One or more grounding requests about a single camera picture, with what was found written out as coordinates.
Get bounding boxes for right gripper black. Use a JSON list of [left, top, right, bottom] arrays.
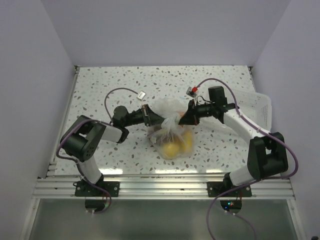
[[178, 99, 215, 126]]

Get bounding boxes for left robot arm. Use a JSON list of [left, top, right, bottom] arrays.
[[56, 104, 165, 197]]

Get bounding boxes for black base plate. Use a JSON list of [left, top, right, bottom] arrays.
[[72, 179, 120, 198], [206, 172, 253, 198]]

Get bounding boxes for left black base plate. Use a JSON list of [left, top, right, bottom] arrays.
[[72, 179, 120, 198]]

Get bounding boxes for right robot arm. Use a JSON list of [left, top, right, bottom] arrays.
[[179, 86, 289, 197]]

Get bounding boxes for yellow fake pear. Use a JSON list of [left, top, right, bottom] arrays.
[[162, 142, 181, 159]]

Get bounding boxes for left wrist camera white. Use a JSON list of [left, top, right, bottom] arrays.
[[136, 91, 146, 101]]

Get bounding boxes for white plastic basket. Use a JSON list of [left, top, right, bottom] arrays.
[[199, 89, 273, 136]]

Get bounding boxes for clear printed plastic bag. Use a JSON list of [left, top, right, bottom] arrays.
[[147, 98, 194, 160]]

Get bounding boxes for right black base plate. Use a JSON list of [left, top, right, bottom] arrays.
[[206, 172, 253, 198]]

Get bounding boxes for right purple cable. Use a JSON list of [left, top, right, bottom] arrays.
[[196, 78, 300, 240]]

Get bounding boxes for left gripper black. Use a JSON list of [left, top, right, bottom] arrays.
[[123, 104, 168, 128]]

